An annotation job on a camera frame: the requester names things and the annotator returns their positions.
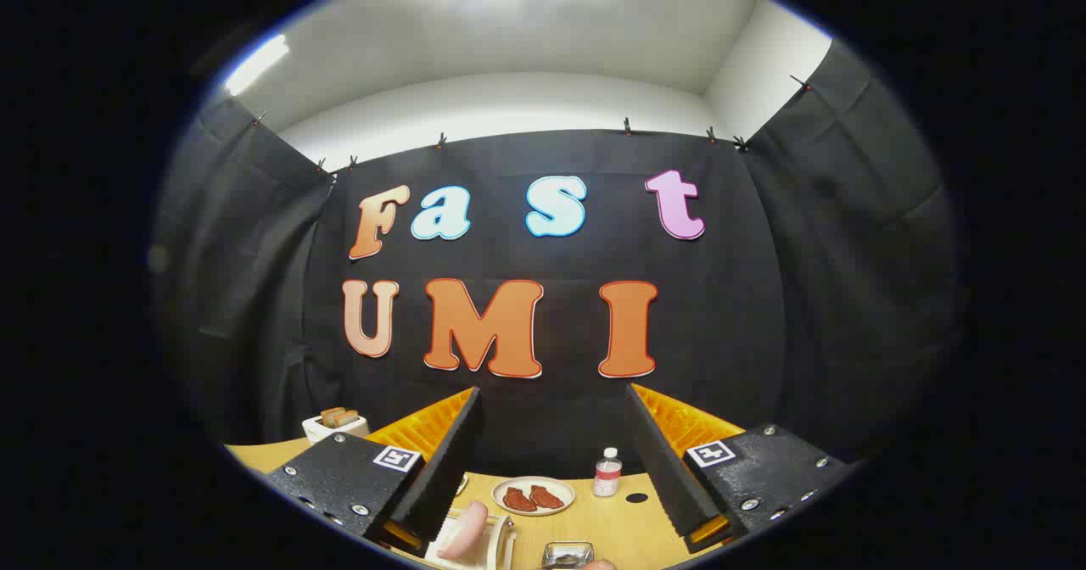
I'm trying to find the white toaster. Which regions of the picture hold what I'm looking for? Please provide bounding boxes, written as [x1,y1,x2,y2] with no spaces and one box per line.
[303,414,370,444]

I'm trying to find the clear water bottle red label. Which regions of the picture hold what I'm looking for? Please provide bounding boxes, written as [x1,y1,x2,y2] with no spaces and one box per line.
[593,448,623,498]

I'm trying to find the ceiling light panel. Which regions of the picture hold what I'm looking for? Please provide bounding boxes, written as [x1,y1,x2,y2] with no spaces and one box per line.
[222,34,291,98]

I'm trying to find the white plate with meat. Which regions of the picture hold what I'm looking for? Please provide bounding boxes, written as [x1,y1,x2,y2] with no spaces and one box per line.
[492,477,576,517]

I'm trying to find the white wire dish rack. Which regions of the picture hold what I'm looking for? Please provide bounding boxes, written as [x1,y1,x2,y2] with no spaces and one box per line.
[422,506,518,570]

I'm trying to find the metal wire basket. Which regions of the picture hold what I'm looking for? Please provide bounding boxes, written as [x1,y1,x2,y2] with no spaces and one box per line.
[541,541,596,570]

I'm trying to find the pink plate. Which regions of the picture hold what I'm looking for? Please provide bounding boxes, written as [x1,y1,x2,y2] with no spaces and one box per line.
[436,501,490,562]

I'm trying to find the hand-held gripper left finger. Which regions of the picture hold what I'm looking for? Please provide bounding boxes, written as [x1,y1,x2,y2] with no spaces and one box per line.
[266,386,484,558]

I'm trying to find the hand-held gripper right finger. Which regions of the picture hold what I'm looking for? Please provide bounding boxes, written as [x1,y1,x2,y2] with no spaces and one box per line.
[625,383,856,556]

